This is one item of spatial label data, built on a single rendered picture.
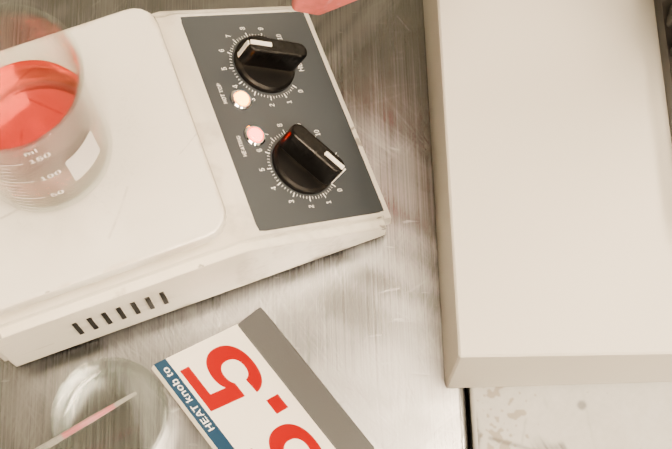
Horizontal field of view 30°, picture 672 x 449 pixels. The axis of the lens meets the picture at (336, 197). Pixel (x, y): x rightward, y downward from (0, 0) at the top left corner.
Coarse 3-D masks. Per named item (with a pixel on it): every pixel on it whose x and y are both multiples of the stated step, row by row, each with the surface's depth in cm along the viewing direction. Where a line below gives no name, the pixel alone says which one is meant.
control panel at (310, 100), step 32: (192, 32) 61; (224, 32) 62; (256, 32) 63; (288, 32) 64; (224, 64) 61; (320, 64) 64; (224, 96) 60; (256, 96) 61; (288, 96) 62; (320, 96) 63; (224, 128) 59; (288, 128) 61; (320, 128) 62; (256, 160) 59; (352, 160) 62; (256, 192) 58; (288, 192) 59; (320, 192) 60; (352, 192) 61; (256, 224) 57; (288, 224) 58
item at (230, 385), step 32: (192, 352) 59; (224, 352) 60; (192, 384) 58; (224, 384) 59; (256, 384) 60; (224, 416) 58; (256, 416) 59; (288, 416) 60; (256, 448) 58; (288, 448) 59; (320, 448) 60
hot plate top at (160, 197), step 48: (96, 48) 58; (144, 48) 58; (96, 96) 57; (144, 96) 57; (144, 144) 56; (192, 144) 56; (96, 192) 56; (144, 192) 56; (192, 192) 56; (0, 240) 55; (48, 240) 55; (96, 240) 55; (144, 240) 55; (192, 240) 55; (0, 288) 54; (48, 288) 54
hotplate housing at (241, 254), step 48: (192, 96) 59; (240, 192) 58; (240, 240) 57; (288, 240) 58; (336, 240) 60; (96, 288) 56; (144, 288) 57; (192, 288) 59; (0, 336) 56; (48, 336) 58; (96, 336) 61
